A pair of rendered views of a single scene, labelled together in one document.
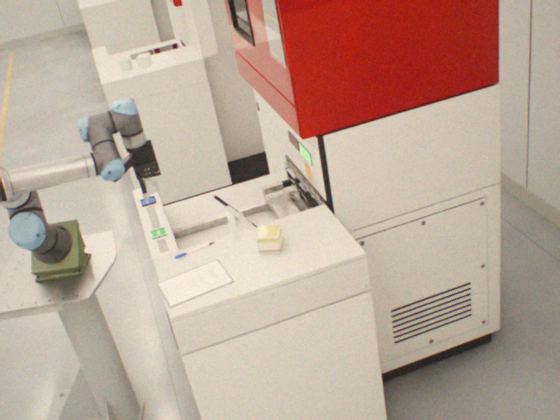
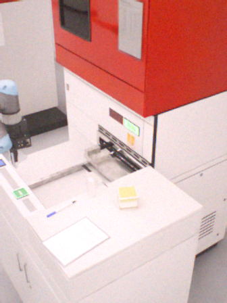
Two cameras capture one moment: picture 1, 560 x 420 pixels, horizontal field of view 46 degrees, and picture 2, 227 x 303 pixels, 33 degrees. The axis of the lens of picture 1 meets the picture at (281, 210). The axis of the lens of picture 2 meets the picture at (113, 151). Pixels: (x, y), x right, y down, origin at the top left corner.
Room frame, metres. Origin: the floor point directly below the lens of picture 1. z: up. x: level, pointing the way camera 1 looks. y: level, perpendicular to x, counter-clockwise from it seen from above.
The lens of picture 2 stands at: (0.71, 0.55, 2.01)
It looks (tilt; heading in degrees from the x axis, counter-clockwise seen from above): 33 degrees down; 338
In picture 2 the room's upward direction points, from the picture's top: straight up
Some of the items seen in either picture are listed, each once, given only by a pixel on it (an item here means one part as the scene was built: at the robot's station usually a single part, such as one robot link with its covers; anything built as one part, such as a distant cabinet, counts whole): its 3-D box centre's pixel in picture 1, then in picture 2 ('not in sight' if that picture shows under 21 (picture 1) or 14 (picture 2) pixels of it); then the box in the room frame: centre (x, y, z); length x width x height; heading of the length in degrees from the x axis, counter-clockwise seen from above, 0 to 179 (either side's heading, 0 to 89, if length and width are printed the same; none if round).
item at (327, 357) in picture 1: (257, 332); (82, 259); (2.07, 0.18, 0.41); 0.97 x 0.64 x 0.82; 13
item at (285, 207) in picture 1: (286, 211); (109, 169); (2.18, -0.02, 0.87); 0.36 x 0.08 x 0.03; 13
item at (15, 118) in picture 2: (133, 138); (11, 115); (2.04, 0.43, 1.33); 0.08 x 0.08 x 0.05
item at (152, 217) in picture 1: (158, 233); (11, 191); (2.16, 0.47, 0.89); 0.55 x 0.09 x 0.14; 13
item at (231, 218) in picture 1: (236, 219); (94, 181); (1.91, 0.15, 1.03); 0.06 x 0.04 x 0.13; 103
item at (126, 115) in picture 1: (126, 117); (7, 97); (2.04, 0.43, 1.41); 0.09 x 0.08 x 0.11; 106
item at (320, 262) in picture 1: (259, 273); (116, 225); (1.77, 0.11, 0.89); 0.62 x 0.35 x 0.14; 103
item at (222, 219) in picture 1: (234, 215); (65, 172); (2.28, 0.19, 0.84); 0.50 x 0.02 x 0.03; 103
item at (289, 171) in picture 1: (305, 193); (120, 155); (2.23, -0.10, 0.89); 0.44 x 0.02 x 0.10; 13
